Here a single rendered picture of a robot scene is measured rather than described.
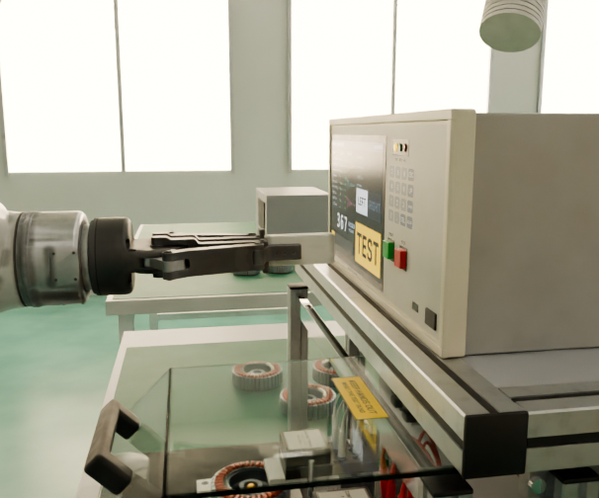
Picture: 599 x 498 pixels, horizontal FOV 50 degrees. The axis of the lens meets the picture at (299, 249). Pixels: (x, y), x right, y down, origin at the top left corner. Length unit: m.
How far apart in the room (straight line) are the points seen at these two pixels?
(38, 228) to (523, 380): 0.43
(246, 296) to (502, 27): 1.16
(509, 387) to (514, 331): 0.08
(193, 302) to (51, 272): 1.64
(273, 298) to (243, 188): 3.16
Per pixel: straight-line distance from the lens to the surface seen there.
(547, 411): 0.48
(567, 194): 0.58
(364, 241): 0.77
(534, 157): 0.56
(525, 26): 1.90
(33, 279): 0.62
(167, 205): 5.35
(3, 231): 0.62
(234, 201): 5.36
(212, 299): 2.24
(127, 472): 0.54
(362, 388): 0.62
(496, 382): 0.52
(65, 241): 0.61
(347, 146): 0.84
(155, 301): 2.24
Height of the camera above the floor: 1.30
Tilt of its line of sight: 10 degrees down
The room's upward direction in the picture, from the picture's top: straight up
